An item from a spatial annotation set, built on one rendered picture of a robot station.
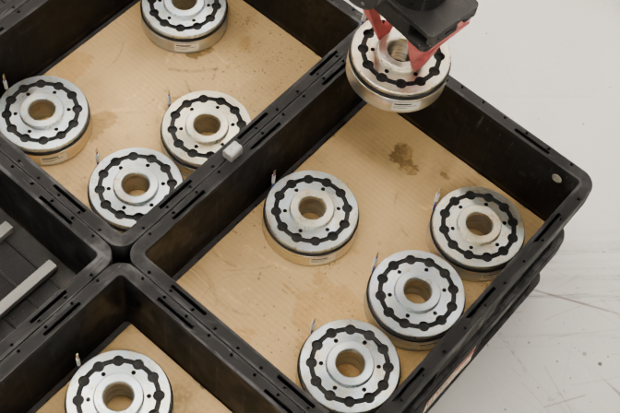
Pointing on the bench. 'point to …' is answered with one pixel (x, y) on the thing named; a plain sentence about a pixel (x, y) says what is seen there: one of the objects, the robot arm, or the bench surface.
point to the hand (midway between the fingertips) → (401, 46)
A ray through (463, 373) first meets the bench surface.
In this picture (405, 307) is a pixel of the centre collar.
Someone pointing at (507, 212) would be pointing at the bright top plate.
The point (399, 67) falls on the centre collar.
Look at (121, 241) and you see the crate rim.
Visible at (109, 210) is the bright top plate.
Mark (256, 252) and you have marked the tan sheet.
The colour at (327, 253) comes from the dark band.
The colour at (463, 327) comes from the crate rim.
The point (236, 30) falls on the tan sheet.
